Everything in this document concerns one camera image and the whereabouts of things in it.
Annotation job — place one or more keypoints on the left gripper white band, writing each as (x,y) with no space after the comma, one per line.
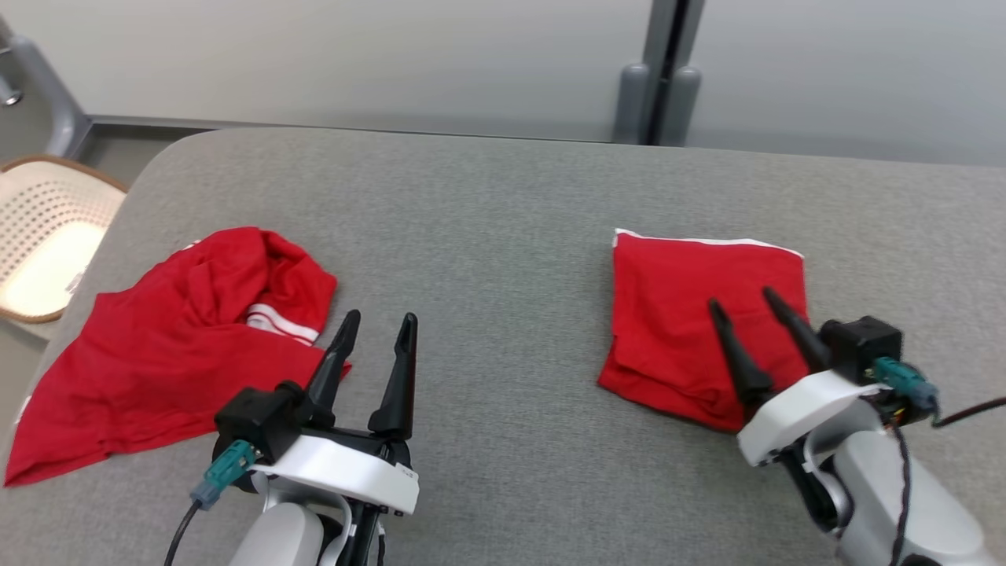
(354,472)

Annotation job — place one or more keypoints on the cream perforated laundry basket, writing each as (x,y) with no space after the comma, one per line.
(47,236)

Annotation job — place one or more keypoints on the grey partition post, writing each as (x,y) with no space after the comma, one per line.
(633,102)

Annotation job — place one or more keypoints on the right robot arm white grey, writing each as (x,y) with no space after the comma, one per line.
(943,519)

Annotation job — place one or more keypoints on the red garment striped collar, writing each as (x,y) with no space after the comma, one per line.
(157,338)

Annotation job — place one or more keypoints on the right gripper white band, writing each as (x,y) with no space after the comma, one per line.
(802,413)

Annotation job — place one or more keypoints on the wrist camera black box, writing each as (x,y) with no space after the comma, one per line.
(255,424)
(860,350)

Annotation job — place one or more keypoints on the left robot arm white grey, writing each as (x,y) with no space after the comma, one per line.
(279,538)

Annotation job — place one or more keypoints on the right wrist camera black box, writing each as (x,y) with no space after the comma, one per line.
(860,350)

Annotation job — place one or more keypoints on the red garment white hem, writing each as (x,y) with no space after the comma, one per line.
(676,314)

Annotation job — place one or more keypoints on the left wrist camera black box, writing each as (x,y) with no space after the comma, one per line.
(255,424)

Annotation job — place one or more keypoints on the grey metal pipe frame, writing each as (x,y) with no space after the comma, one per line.
(49,82)

